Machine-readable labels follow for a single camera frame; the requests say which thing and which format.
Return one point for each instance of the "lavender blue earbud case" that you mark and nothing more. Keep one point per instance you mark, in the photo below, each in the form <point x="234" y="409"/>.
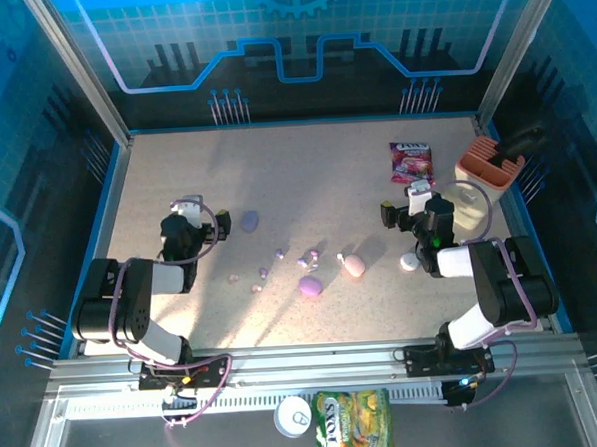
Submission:
<point x="250" y="221"/>

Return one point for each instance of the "white round earbud case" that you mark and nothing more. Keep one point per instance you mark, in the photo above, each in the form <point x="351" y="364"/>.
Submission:
<point x="409" y="262"/>

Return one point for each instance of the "pink earbud case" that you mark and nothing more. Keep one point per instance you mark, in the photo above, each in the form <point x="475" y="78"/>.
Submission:
<point x="354" y="265"/>

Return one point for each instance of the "white earbud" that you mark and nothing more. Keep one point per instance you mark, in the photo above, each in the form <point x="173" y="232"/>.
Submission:
<point x="340" y="257"/>
<point x="313" y="268"/>

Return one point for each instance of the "purple earbud case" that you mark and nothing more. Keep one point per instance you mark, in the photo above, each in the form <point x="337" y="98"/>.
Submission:
<point x="310" y="285"/>

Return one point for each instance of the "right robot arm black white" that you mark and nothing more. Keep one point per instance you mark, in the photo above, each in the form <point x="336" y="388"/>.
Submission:
<point x="512" y="282"/>

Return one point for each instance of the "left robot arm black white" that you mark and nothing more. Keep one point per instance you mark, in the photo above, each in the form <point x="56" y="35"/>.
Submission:
<point x="127" y="302"/>

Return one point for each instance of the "purple candy bag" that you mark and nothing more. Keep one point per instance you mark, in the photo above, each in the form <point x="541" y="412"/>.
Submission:
<point x="411" y="165"/>

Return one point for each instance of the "beige knife block orange top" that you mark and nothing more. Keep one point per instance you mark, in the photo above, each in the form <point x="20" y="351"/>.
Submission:
<point x="481" y="169"/>

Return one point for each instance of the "black electronics box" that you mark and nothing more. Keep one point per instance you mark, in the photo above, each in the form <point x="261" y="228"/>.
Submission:
<point x="460" y="395"/>

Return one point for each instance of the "white round can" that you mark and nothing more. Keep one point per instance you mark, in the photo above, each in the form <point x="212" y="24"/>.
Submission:
<point x="292" y="417"/>

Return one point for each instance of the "green yellow candy bag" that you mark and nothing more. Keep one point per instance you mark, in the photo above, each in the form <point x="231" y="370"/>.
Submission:
<point x="354" y="423"/>

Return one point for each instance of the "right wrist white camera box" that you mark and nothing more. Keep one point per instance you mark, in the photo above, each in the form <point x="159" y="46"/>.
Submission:
<point x="420" y="197"/>

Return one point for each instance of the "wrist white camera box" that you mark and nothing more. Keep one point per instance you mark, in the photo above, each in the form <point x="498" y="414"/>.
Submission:
<point x="420" y="197"/>
<point x="194" y="211"/>

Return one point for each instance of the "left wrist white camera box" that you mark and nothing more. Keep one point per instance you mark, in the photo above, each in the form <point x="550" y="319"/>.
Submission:
<point x="194" y="211"/>

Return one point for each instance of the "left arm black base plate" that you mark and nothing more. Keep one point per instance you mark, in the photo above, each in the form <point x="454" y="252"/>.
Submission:
<point x="211" y="370"/>

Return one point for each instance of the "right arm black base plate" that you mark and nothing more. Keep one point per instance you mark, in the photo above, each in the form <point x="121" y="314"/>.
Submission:
<point x="421" y="361"/>

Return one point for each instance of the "aluminium mounting rail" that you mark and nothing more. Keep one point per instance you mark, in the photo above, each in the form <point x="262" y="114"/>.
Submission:
<point x="311" y="363"/>

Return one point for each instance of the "aluminium frame post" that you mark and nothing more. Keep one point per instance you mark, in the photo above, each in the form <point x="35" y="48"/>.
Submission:
<point x="81" y="69"/>
<point x="517" y="47"/>

